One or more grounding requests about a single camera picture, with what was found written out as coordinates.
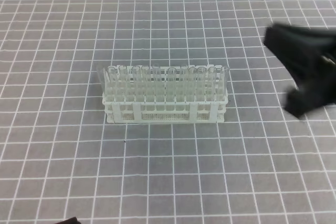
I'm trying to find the white test tube rack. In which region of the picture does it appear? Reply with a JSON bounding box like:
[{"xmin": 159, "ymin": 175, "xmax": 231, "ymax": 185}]
[{"xmin": 102, "ymin": 65, "xmax": 228, "ymax": 124}]

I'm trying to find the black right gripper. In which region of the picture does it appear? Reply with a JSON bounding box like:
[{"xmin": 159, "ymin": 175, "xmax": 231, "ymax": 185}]
[{"xmin": 263, "ymin": 23, "xmax": 335, "ymax": 119}]

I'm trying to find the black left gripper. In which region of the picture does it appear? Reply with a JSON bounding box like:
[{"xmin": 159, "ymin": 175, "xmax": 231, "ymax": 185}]
[{"xmin": 56, "ymin": 217, "xmax": 79, "ymax": 224}]

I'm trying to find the leaning clear test tube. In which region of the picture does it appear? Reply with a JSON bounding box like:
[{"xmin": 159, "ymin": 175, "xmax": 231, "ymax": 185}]
[{"xmin": 96, "ymin": 65, "xmax": 109, "ymax": 94}]

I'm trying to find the clear glass test tube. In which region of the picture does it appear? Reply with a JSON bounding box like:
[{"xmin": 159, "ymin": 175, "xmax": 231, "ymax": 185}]
[{"xmin": 216, "ymin": 66, "xmax": 229, "ymax": 101}]

